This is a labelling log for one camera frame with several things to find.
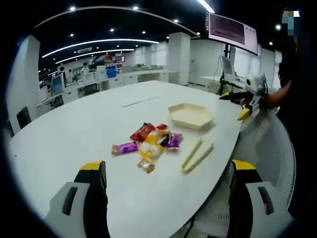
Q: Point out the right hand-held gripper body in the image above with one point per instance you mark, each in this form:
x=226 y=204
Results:
x=257 y=85

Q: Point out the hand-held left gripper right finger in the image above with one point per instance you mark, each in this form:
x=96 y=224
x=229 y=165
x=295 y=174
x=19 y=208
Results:
x=250 y=203

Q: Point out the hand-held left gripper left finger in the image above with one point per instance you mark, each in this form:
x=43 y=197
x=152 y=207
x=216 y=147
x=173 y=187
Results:
x=81 y=198

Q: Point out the beige hexagonal container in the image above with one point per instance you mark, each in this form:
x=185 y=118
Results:
x=189 y=116

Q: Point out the pale yellow food tongs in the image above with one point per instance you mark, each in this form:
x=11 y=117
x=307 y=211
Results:
x=189 y=161

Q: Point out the pile of food snack packets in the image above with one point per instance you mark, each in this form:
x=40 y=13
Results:
x=151 y=145

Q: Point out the black tripod stand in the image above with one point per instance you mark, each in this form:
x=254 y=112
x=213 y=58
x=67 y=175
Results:
x=224 y=85

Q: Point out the white laptop on stand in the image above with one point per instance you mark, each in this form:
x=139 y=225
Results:
x=229 y=68

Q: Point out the white mesh chair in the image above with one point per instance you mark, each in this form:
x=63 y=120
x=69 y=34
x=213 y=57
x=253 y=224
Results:
x=275 y=153

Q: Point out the person in dark clothes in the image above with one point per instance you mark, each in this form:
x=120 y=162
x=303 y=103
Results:
x=303 y=124

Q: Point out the large curved monitor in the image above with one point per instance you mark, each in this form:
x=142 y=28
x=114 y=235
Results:
x=231 y=31

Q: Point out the long white counter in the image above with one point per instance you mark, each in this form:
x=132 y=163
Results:
x=148 y=75

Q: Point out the black office chair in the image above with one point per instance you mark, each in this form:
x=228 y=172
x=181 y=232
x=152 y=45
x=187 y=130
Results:
x=24 y=117

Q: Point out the desktop computer monitor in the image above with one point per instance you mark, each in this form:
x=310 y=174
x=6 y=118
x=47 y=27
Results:
x=57 y=84

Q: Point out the blue box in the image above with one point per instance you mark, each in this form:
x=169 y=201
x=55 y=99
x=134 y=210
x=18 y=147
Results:
x=111 y=73

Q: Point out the curved ceiling light strip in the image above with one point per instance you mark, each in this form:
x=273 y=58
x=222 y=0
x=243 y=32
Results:
x=99 y=44

